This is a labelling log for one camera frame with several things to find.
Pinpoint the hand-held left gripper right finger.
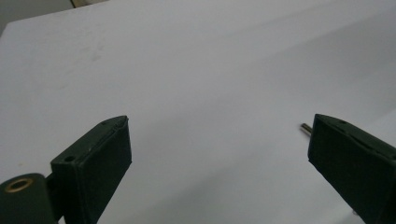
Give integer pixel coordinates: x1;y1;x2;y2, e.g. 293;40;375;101
307;113;396;224

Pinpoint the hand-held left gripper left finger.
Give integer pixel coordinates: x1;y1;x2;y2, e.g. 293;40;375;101
49;115;133;224

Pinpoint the silver metal standoff post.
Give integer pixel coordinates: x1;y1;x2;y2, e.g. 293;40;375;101
299;122;314;137

